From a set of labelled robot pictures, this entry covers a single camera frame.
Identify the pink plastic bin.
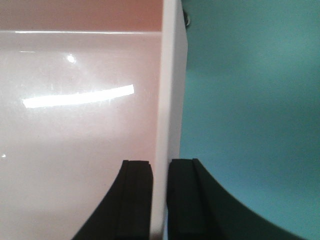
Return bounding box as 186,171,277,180
0,0,188,240

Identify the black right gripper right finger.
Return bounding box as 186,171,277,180
167,158,320,240

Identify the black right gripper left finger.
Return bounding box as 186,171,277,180
73,160,153,240

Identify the green circular conveyor belt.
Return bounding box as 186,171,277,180
180,0,320,240

